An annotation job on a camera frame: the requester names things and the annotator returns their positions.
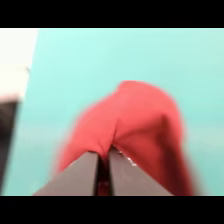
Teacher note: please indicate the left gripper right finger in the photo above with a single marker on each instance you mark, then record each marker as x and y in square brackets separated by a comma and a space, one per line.
[131, 180]

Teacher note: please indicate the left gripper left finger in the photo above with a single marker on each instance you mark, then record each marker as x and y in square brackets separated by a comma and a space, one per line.
[80, 178]

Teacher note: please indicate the red garment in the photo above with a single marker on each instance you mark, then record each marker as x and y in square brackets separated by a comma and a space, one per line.
[140, 120]

